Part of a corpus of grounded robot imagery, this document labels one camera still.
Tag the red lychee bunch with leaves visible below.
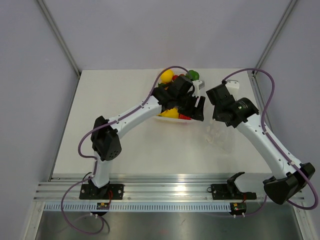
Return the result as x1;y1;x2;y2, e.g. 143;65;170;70
157;73;186;87

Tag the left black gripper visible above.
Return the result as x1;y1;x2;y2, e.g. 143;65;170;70
175;91;205;121

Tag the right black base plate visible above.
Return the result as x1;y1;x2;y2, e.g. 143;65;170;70
206;183;257;201

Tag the white slotted cable duct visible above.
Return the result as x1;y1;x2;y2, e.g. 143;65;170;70
44;202;231;213

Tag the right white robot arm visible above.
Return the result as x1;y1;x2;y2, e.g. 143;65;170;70
206;83;316;205

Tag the yellow pear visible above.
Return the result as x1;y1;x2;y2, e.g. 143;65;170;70
164;108;180;119

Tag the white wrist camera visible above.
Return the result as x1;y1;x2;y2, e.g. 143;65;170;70
225;79;240;99
192;80;205;97

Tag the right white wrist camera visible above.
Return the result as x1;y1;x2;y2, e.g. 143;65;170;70
225;79;240;99

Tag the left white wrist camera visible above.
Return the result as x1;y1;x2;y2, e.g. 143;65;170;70
192;80;205;97

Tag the green bell pepper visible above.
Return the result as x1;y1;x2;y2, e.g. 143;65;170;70
185;69;200;81

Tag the yellow bell pepper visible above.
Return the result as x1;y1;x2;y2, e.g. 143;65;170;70
157;111;168;117

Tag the yellow lemon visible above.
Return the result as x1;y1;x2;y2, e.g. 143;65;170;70
160;69;174;84

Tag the white plastic basket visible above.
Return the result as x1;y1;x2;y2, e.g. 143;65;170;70
154;69;201;124

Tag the red tomato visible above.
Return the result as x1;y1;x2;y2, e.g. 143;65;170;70
178;114;192;121

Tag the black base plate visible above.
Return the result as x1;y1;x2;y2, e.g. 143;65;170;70
79;183;124;200
206;183;257;201

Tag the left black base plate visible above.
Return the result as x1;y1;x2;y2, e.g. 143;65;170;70
79;183;124;200

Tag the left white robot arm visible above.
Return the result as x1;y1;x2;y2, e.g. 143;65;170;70
90;76;206;199

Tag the aluminium mounting rail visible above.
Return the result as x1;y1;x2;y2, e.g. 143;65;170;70
33;173;306;204

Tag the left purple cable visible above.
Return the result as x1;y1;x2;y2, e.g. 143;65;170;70
60;65;191;236

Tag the clear zip top bag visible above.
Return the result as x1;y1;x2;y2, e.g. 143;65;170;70
202;119;235;154

